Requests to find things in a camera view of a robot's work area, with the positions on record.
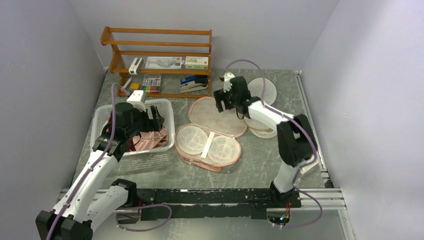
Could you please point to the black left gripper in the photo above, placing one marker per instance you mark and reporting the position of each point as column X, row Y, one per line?
column 155, row 124

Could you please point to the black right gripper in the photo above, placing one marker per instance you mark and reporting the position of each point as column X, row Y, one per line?
column 220, row 95

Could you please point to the pink satin bra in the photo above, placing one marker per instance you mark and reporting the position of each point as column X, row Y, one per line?
column 151, row 140

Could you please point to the floral peach laundry bag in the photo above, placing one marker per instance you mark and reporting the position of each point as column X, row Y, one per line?
column 209, row 141

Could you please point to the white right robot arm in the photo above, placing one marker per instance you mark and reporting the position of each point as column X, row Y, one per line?
column 297, row 146

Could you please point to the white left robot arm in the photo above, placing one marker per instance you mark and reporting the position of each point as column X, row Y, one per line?
column 77, row 216

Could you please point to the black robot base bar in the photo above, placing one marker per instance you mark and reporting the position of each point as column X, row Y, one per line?
column 162, row 203

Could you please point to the white round mesh laundry bag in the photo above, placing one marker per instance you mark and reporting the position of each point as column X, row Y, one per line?
column 266, row 91

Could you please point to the red bra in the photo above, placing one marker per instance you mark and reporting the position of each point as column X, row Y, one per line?
column 126, row 136

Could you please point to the beige round laundry bag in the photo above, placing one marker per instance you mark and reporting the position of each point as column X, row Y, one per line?
column 259, row 129

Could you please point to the blue black stapler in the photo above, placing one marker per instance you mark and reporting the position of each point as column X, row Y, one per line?
column 194, row 83

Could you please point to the coloured marker pen set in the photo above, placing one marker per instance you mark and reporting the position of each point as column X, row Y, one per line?
column 151, row 83

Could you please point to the white green box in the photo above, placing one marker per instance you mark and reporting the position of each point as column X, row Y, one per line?
column 196, row 63

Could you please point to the yellow sticky note block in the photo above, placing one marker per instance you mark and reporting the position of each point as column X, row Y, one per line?
column 134, row 86

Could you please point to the white marker pen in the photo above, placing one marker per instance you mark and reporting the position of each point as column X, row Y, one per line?
column 127, row 83

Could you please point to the white handheld device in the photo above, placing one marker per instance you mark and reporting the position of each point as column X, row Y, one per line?
column 135, row 66

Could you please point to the clear plastic package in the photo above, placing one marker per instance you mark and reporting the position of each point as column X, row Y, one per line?
column 164, row 62

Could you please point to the white plastic basket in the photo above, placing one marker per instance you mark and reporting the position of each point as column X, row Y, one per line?
column 164, row 107

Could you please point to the small white red box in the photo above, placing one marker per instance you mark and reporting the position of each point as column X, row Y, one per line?
column 308, row 166

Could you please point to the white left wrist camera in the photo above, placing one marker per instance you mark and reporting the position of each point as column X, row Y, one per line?
column 137, row 100

